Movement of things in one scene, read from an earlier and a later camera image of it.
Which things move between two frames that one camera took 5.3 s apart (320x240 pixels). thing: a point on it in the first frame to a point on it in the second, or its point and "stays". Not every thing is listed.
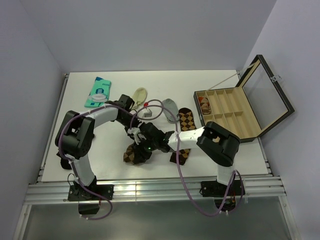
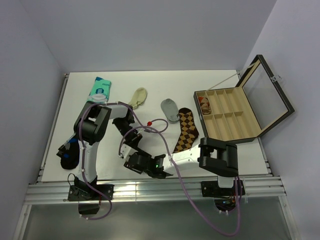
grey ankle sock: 170,105 stays
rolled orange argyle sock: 205,105 stays
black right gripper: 141,156 to 126,165
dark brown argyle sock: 187,123 stays
